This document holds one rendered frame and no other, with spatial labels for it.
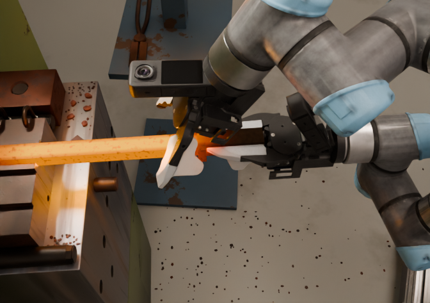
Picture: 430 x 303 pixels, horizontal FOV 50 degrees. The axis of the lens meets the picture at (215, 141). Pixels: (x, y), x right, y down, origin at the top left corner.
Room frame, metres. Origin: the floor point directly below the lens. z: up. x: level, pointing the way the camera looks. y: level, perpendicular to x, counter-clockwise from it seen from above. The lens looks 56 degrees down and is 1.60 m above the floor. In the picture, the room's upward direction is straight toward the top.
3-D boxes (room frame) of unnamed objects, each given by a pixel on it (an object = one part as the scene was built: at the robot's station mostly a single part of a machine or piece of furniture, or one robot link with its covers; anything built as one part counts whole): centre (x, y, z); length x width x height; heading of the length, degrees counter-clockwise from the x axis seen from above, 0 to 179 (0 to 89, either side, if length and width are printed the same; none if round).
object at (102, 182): (0.40, 0.20, 0.87); 0.04 x 0.03 x 0.03; 94
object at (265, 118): (0.43, -0.08, 1.00); 0.09 x 0.05 x 0.02; 91
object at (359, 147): (0.42, -0.22, 0.99); 0.08 x 0.05 x 0.08; 4
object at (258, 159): (0.38, -0.08, 1.00); 0.09 x 0.05 x 0.02; 97
